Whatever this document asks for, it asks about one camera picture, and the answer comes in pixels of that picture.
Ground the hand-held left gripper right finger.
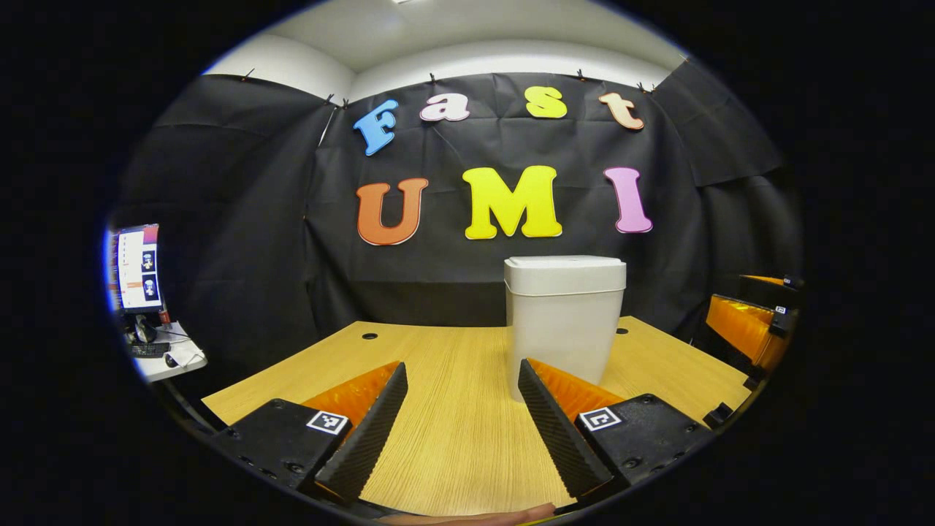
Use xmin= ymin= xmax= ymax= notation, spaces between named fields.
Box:
xmin=519 ymin=358 xmax=717 ymax=505

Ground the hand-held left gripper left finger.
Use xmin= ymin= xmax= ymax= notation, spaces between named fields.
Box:
xmin=213 ymin=362 xmax=408 ymax=506

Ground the white desktop garbage bin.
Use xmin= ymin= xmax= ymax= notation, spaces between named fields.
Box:
xmin=504 ymin=255 xmax=627 ymax=403

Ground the wooden desktop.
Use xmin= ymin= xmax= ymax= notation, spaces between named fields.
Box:
xmin=202 ymin=316 xmax=753 ymax=516

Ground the white side desk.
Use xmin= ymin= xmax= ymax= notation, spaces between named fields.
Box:
xmin=131 ymin=321 xmax=209 ymax=384

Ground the black backdrop cloth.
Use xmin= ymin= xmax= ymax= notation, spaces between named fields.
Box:
xmin=117 ymin=58 xmax=804 ymax=381

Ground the computer monitor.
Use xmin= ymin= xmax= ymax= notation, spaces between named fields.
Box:
xmin=111 ymin=224 xmax=163 ymax=315

